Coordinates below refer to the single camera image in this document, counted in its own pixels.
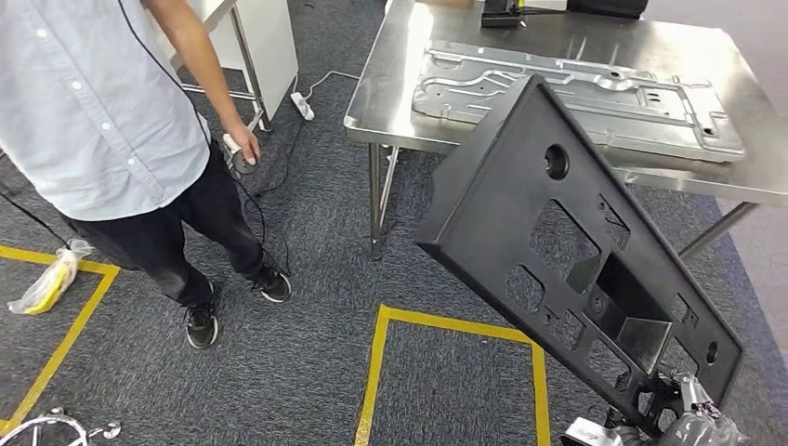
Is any person's left hand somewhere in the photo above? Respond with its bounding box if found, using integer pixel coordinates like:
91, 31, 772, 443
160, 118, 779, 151
222, 120, 263, 166

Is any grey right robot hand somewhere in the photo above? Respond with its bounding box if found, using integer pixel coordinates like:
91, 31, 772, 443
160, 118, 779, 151
655, 371, 750, 446

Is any grey handheld controller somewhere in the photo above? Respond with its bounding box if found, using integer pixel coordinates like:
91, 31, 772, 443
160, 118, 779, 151
221, 134, 261, 177

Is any black plastic plate bracket part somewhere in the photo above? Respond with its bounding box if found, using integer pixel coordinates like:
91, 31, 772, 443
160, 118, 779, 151
414, 74, 744, 439

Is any stainless steel workbench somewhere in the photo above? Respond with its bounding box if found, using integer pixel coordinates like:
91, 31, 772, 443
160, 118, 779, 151
343, 0, 788, 263

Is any white power strip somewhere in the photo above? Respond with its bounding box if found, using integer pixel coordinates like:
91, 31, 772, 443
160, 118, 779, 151
290, 92, 316, 122

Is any stainless steel side table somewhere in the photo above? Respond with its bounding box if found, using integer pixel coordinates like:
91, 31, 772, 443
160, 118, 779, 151
178, 0, 273, 134

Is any white cabinet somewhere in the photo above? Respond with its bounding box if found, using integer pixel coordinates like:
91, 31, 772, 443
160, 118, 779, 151
147, 0, 300, 125

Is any person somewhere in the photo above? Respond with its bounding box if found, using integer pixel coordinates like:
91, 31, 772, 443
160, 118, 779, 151
0, 0, 294, 351

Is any stamped silver metal panel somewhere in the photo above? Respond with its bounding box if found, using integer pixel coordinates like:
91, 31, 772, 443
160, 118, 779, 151
411, 39, 746, 164

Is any yellow floor tape square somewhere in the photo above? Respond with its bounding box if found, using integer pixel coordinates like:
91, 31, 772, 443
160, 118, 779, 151
0, 244, 122, 436

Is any black remote with antennas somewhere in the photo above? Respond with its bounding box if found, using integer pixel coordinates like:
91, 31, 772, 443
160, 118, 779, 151
479, 0, 529, 29

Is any black round stool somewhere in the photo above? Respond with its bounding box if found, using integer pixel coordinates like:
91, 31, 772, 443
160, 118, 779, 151
0, 407, 123, 446

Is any black floor power cable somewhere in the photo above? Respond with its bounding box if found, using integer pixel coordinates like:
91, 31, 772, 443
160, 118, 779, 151
235, 120, 308, 278

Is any white power cable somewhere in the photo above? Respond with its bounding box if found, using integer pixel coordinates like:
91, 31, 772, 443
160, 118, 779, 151
304, 69, 361, 99

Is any black controller cable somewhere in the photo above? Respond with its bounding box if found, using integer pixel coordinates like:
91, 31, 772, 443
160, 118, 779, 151
116, 0, 216, 149

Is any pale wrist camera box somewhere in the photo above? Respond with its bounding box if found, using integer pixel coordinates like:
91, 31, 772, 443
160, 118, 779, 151
558, 417, 624, 446

